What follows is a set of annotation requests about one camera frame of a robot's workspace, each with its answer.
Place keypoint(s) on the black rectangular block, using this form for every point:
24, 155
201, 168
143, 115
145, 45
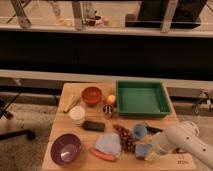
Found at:
94, 126

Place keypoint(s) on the orange fruit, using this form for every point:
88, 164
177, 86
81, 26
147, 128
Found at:
111, 99

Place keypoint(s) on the black office chair base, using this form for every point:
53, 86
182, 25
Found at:
30, 135

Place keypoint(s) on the light blue cloth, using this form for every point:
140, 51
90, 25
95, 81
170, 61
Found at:
109, 144

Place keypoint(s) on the black handled tool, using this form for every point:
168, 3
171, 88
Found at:
152, 129

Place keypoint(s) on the small metal cup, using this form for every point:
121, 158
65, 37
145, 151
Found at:
108, 110

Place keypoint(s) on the blue cup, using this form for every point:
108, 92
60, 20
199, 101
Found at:
139, 131

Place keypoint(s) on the green plastic tray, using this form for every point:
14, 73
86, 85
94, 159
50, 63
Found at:
142, 99

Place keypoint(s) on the wooden table board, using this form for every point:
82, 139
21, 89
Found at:
126, 162

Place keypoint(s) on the orange carrot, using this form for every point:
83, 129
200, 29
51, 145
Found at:
100, 155

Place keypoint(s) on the bunch of dark grapes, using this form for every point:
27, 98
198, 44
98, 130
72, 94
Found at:
126, 140

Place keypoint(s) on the red bowl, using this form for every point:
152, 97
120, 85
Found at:
91, 96

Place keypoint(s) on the white cup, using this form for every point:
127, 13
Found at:
77, 114

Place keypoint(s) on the purple bowl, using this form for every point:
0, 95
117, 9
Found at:
65, 149

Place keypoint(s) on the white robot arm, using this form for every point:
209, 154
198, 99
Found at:
183, 135

